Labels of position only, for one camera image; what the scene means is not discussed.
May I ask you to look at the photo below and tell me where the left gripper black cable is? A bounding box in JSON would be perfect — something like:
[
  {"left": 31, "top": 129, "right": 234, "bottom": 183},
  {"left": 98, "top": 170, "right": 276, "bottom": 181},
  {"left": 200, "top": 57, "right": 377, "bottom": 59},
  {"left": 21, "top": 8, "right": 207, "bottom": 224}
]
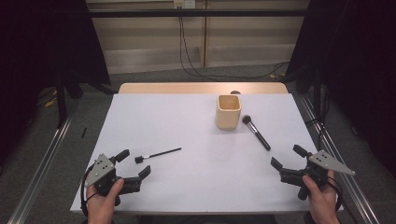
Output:
[{"left": 79, "top": 163, "right": 96, "bottom": 218}]

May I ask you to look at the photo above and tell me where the white wall outlet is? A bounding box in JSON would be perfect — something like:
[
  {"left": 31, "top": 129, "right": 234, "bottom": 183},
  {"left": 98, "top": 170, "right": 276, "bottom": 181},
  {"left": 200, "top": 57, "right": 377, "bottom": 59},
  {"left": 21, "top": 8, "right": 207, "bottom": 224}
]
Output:
[{"left": 173, "top": 0, "right": 196, "bottom": 9}]

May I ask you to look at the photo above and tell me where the black wall cable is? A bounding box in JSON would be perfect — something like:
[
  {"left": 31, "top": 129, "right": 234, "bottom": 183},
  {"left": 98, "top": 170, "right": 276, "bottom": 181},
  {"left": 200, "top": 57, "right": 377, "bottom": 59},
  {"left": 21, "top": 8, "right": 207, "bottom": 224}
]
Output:
[
  {"left": 177, "top": 7, "right": 219, "bottom": 82},
  {"left": 180, "top": 7, "right": 291, "bottom": 80}
]

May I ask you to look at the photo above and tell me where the thick black powder brush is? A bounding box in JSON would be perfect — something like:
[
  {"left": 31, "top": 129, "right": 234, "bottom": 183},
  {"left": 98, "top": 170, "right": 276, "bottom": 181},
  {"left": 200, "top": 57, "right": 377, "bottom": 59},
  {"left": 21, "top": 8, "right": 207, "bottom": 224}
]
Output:
[{"left": 242, "top": 114, "right": 272, "bottom": 152}]

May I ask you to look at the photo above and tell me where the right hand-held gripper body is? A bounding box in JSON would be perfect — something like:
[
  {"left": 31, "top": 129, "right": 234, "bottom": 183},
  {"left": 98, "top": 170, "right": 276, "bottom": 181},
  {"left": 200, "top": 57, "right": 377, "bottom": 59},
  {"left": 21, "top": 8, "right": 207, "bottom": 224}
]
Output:
[{"left": 279, "top": 149, "right": 356, "bottom": 202}]

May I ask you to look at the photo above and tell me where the person's left hand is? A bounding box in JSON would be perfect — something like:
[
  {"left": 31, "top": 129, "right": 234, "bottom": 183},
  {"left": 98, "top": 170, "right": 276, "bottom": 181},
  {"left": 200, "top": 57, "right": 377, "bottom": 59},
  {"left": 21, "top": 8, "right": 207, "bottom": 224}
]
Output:
[{"left": 86, "top": 177, "right": 125, "bottom": 218}]

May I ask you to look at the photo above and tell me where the white table mat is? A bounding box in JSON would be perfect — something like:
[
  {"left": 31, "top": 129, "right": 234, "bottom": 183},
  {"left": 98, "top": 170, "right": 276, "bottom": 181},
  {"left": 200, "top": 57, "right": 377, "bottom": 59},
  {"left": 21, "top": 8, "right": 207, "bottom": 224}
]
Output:
[{"left": 69, "top": 92, "right": 345, "bottom": 215}]

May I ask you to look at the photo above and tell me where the black curtain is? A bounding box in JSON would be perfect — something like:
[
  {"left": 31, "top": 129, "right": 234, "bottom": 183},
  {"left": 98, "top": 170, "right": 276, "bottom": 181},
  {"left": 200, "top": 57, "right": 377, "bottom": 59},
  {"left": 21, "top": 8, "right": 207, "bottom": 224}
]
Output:
[
  {"left": 0, "top": 0, "right": 112, "bottom": 169},
  {"left": 285, "top": 0, "right": 396, "bottom": 179}
]

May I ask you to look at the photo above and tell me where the person's right hand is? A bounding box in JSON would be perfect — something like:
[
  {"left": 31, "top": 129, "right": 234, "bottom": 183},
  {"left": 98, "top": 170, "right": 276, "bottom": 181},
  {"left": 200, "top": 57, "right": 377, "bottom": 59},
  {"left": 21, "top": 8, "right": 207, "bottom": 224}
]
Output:
[{"left": 302, "top": 170, "right": 342, "bottom": 218}]

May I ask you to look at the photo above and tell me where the black metal stand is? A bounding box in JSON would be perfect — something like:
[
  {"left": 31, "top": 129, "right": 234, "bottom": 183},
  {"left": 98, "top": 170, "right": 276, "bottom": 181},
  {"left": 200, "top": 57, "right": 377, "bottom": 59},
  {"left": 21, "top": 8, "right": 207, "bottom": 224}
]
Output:
[
  {"left": 312, "top": 68, "right": 323, "bottom": 126},
  {"left": 55, "top": 70, "right": 68, "bottom": 129}
]

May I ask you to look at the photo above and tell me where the black horizontal bar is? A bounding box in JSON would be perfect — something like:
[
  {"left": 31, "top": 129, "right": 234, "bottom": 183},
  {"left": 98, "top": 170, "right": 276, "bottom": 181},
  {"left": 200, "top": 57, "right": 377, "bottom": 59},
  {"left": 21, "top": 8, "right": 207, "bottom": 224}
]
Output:
[{"left": 88, "top": 8, "right": 309, "bottom": 19}]

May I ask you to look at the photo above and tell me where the wooden table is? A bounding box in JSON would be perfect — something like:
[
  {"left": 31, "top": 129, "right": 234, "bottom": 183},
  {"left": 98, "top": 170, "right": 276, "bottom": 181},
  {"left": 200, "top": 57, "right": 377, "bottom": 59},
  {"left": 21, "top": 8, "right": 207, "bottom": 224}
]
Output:
[{"left": 118, "top": 81, "right": 289, "bottom": 95}]

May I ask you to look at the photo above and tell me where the beige square cup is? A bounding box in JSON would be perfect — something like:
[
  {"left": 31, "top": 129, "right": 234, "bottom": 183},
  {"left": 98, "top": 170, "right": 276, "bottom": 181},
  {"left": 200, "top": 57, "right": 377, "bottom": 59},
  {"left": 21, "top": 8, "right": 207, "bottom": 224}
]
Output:
[{"left": 215, "top": 94, "right": 243, "bottom": 131}]

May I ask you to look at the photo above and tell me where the thin black makeup brush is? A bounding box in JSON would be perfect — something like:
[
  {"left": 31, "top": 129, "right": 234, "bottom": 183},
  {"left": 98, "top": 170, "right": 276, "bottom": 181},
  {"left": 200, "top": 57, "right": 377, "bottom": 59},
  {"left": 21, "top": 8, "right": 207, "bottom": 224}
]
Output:
[{"left": 134, "top": 147, "right": 182, "bottom": 165}]

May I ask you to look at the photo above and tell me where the metal floor rail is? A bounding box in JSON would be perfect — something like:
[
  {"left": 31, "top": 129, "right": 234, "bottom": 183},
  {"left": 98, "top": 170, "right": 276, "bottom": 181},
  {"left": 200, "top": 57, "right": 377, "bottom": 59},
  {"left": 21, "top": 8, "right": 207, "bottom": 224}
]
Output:
[
  {"left": 298, "top": 92, "right": 381, "bottom": 224},
  {"left": 7, "top": 92, "right": 82, "bottom": 224}
]

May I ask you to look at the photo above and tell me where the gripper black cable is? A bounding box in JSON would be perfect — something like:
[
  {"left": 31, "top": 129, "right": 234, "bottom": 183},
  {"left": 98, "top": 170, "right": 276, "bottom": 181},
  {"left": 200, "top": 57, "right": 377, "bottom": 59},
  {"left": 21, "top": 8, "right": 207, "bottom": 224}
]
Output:
[
  {"left": 326, "top": 176, "right": 344, "bottom": 213},
  {"left": 79, "top": 163, "right": 96, "bottom": 218}
]

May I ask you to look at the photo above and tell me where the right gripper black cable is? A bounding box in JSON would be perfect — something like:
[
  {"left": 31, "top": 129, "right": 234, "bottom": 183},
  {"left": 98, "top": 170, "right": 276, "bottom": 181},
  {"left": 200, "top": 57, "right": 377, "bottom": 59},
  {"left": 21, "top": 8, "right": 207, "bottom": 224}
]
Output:
[{"left": 326, "top": 176, "right": 344, "bottom": 213}]

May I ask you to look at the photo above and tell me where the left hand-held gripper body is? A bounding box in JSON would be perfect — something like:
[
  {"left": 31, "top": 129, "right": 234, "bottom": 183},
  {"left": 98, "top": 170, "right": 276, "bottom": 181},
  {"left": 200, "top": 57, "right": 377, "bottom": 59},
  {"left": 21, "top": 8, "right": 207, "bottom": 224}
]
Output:
[{"left": 83, "top": 152, "right": 142, "bottom": 207}]

